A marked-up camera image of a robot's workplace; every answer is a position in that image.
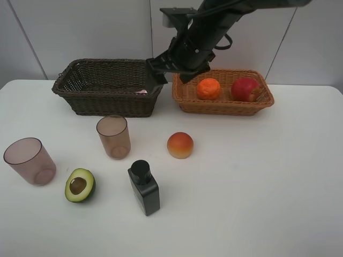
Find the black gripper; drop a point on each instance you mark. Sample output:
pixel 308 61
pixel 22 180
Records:
pixel 183 57

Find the orange mandarin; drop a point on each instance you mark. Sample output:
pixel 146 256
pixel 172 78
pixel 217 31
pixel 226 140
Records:
pixel 208 89

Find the pink bottle white cap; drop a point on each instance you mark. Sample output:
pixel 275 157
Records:
pixel 142 92

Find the red apple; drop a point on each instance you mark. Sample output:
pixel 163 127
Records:
pixel 245 89

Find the round bread bun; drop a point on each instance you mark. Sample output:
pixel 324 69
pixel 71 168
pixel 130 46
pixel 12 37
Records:
pixel 180 145

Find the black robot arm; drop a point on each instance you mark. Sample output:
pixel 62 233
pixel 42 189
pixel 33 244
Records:
pixel 198 34

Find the tan wicker basket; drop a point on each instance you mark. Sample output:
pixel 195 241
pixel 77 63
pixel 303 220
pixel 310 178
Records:
pixel 185 95

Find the dark brown wicker basket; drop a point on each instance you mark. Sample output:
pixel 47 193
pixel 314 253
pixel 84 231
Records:
pixel 103 87

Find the brown transparent cup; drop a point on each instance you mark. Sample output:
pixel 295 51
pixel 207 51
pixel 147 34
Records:
pixel 114 135

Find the black rectangular bottle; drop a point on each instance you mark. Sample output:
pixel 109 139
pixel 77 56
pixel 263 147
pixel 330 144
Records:
pixel 145 187

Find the avocado half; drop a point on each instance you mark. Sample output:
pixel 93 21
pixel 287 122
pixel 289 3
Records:
pixel 80 186

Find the purple transparent cup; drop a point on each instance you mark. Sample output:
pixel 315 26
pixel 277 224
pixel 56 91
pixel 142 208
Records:
pixel 29 158

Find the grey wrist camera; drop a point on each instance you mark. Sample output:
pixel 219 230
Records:
pixel 177 17

